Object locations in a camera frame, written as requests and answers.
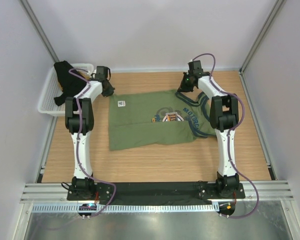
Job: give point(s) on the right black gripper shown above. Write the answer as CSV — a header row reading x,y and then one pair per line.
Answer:
x,y
182,87

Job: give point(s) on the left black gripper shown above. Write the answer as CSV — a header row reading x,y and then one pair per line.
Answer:
x,y
110,91

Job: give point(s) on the green tank top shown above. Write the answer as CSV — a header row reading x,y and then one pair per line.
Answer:
x,y
163,117

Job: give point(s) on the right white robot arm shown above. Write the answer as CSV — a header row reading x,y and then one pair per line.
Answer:
x,y
223,117

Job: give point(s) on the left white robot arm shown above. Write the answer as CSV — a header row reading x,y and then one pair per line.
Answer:
x,y
79,120

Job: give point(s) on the black tank top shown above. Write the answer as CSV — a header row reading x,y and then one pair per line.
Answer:
x,y
70,85

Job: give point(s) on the orange garment in basket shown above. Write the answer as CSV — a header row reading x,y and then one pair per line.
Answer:
x,y
84,74

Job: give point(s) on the white plastic basket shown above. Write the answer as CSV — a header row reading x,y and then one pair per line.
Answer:
x,y
52,89

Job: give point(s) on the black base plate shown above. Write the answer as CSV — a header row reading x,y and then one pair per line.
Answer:
x,y
143,191

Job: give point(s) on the slotted grey cable duct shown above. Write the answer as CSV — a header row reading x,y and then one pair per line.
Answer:
x,y
90,208

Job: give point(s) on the aluminium frame rail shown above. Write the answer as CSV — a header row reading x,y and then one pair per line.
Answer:
x,y
272,190

